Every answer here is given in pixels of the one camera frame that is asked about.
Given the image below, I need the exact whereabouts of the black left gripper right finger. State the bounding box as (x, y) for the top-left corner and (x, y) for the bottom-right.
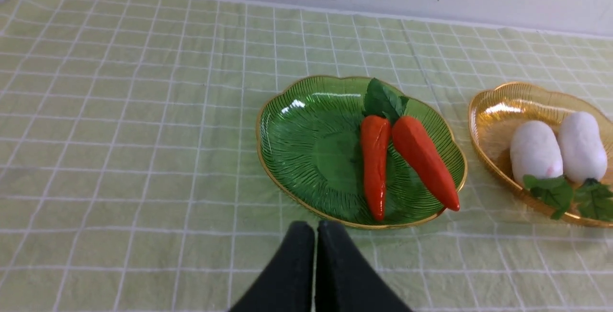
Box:
(315, 220), (411, 312)

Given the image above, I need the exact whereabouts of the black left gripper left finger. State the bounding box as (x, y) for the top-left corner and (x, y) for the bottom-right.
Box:
(230, 221), (315, 312)

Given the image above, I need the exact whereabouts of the orange toy carrot with leaves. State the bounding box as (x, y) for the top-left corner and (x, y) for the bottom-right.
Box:
(384, 91), (467, 211)

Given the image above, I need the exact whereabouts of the white toy radish with leaves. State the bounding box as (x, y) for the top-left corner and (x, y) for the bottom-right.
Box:
(558, 112), (612, 222)

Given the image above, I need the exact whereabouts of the green ribbed plastic plate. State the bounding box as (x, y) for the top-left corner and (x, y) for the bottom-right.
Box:
(256, 75), (444, 230)

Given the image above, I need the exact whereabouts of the green checked tablecloth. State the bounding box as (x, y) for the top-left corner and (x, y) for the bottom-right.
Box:
(0, 0), (612, 312)

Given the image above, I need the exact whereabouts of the amber ribbed plastic plate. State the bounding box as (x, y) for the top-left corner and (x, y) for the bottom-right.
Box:
(468, 82), (613, 217)

